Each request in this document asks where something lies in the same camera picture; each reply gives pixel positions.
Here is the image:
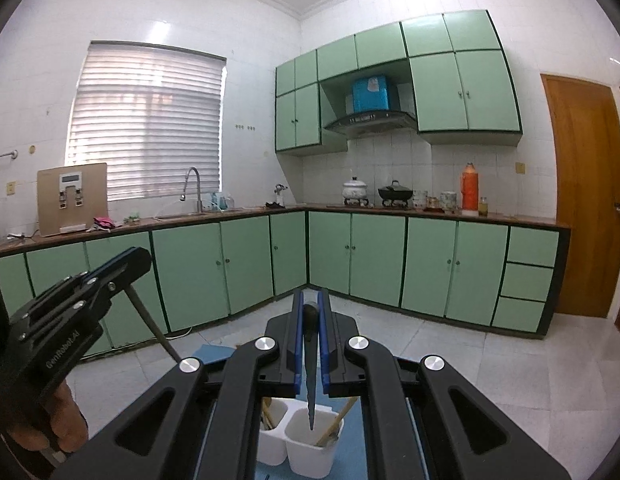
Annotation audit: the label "wooden chopstick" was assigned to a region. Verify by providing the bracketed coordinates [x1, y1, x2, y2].
[261, 396, 276, 430]
[315, 396, 359, 448]

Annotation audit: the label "green lower kitchen cabinets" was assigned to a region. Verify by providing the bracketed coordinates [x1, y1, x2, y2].
[0, 207, 570, 337]

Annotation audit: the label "green kitchen cabinets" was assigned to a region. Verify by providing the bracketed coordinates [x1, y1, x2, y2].
[275, 10, 522, 156]
[0, 207, 570, 337]

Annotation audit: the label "green upper kitchen cabinets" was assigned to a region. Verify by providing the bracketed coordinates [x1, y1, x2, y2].
[275, 10, 522, 156]

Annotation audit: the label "person's left hand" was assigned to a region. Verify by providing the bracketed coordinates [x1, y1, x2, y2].
[7, 382, 89, 453]

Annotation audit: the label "red cloth on counter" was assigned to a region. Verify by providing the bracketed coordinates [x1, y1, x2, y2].
[93, 217, 116, 231]

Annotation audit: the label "cardboard box with appliance print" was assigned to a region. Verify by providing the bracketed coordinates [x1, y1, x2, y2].
[37, 162, 109, 236]

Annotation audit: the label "blue tablecloth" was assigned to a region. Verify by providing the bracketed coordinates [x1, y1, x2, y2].
[191, 342, 369, 480]

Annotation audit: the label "chrome sink faucet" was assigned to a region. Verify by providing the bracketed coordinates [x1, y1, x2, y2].
[178, 166, 205, 214]

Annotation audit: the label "white two-compartment utensil holder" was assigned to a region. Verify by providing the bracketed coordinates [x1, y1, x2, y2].
[257, 398, 345, 479]

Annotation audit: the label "white window blinds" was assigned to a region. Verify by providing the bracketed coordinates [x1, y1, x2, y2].
[65, 40, 226, 202]

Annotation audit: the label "small oil bottle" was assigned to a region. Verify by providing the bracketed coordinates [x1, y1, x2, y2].
[478, 196, 488, 217]

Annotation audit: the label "patterned jar right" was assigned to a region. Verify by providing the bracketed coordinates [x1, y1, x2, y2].
[440, 191, 459, 214]

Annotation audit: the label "patterned jar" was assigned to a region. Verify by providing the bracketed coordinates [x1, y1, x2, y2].
[440, 191, 459, 214]
[413, 190, 429, 209]

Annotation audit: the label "patterned jar left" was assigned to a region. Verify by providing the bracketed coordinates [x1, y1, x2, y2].
[413, 190, 429, 209]

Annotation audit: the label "white cooking pot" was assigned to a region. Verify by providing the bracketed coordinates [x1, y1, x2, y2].
[341, 176, 369, 207]

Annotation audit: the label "black wok with lid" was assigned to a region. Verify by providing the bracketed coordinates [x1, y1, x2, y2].
[377, 180, 414, 208]

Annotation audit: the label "orange thermos bottle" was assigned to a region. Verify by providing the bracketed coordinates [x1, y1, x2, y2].
[461, 162, 479, 217]

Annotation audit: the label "black range hood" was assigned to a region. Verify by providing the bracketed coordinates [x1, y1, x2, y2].
[324, 110, 417, 139]

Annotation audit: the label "wooden door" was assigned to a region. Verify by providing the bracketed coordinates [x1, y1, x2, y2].
[541, 74, 620, 318]

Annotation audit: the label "blue box above hood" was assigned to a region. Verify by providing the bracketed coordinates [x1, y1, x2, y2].
[352, 75, 400, 113]

